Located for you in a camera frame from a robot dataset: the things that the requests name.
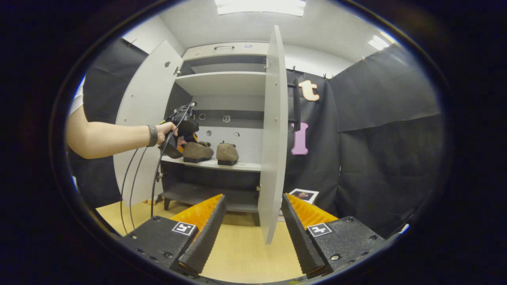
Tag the white shoe cabinet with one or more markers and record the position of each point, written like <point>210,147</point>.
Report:
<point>222,83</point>

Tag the white book with dark picture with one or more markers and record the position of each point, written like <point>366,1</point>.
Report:
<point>304,195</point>

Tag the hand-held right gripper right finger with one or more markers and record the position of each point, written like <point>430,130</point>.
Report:
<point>299,233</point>

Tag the black backdrop cloth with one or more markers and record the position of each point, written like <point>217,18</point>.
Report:
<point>388,166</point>

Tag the small ceiling light panel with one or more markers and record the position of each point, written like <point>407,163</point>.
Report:
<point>380,42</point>

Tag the black wristband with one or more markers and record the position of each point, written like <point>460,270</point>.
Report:
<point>153,135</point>

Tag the large ceiling light panel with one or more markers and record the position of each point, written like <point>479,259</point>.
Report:
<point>259,7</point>

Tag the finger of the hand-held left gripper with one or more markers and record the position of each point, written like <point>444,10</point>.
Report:
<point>194,138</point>

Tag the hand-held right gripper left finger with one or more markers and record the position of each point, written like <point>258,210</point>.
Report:
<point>206,233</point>

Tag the brown fuzzy shoe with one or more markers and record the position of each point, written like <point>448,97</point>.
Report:
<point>227,152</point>
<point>197,151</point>

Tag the white shoe cabinet door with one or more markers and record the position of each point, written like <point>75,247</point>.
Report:
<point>273,158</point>
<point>138,103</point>

